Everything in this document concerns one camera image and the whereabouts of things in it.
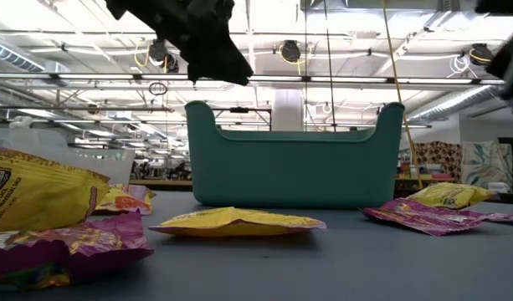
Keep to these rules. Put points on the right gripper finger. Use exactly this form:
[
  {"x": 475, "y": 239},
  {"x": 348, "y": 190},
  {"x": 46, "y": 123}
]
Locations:
[{"x": 511, "y": 71}]

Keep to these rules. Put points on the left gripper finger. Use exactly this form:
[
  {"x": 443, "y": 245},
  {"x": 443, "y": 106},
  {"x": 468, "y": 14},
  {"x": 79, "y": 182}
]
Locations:
[
  {"x": 197, "y": 67},
  {"x": 231, "y": 67}
]

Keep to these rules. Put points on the yellow Sour Patch candy packet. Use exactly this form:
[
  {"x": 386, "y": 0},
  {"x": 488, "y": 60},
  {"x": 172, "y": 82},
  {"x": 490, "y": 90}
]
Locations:
[
  {"x": 448, "y": 193},
  {"x": 34, "y": 192},
  {"x": 239, "y": 221},
  {"x": 124, "y": 201}
]

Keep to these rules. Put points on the purple Skittles candy packet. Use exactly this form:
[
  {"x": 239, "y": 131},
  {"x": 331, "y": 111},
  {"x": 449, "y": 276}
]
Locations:
[
  {"x": 93, "y": 246},
  {"x": 423, "y": 215},
  {"x": 505, "y": 217}
]

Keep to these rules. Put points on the white round pillar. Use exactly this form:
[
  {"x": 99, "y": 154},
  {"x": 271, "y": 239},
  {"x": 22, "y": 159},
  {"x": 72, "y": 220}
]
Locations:
[{"x": 287, "y": 109}]

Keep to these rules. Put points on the floral print cloth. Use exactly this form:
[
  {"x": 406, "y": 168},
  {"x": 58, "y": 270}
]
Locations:
[{"x": 486, "y": 163}]

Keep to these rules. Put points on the leopard print cloth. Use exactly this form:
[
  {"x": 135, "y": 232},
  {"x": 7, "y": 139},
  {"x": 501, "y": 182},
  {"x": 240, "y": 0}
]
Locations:
[{"x": 440, "y": 156}]

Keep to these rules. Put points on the white box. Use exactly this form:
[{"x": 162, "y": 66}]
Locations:
[{"x": 496, "y": 187}]

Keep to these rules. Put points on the wooden workbench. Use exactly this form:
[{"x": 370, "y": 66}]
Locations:
[{"x": 160, "y": 182}]

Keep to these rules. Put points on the teal plastic bin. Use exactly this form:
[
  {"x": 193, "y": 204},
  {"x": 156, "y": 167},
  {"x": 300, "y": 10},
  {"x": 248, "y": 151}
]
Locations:
[{"x": 293, "y": 171}]

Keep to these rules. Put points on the clear plastic bin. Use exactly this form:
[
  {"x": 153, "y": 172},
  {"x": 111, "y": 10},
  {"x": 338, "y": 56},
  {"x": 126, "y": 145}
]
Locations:
[{"x": 51, "y": 142}]

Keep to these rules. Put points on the black metal frame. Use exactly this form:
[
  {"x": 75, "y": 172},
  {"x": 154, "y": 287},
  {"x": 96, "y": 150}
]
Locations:
[{"x": 239, "y": 110}]

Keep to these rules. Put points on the silver ceiling air duct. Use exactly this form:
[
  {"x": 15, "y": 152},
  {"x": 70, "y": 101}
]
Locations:
[
  {"x": 13, "y": 58},
  {"x": 448, "y": 104}
]

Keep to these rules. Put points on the long ceiling light rail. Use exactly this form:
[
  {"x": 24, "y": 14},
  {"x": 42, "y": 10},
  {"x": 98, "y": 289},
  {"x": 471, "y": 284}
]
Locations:
[{"x": 323, "y": 78}]

